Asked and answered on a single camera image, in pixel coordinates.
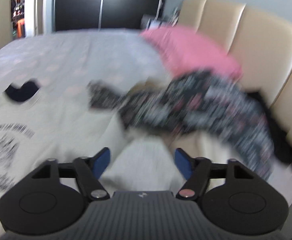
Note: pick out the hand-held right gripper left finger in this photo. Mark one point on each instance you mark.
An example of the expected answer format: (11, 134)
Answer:
(103, 160)

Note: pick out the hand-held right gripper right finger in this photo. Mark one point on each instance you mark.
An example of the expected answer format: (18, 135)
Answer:
(183, 163)

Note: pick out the light grey printed sweatshirt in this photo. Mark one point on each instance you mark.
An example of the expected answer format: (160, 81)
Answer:
(60, 120)

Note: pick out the dark floral garment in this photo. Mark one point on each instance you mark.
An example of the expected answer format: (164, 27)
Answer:
(186, 105)

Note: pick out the striped beige garment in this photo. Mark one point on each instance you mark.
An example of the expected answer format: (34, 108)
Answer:
(146, 86)

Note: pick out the black garment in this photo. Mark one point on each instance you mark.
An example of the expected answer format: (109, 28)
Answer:
(278, 135)

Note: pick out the pink pillow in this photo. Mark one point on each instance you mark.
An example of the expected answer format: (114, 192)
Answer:
(191, 50)

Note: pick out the white nightstand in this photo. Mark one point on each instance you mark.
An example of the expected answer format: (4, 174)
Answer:
(151, 22)

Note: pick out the beige padded headboard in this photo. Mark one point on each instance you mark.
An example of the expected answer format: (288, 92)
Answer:
(273, 50)

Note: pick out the orange hallway cabinet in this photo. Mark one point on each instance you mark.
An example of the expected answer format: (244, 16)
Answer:
(20, 28)

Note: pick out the dark sliding wardrobe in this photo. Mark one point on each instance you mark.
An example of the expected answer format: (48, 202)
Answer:
(131, 5)

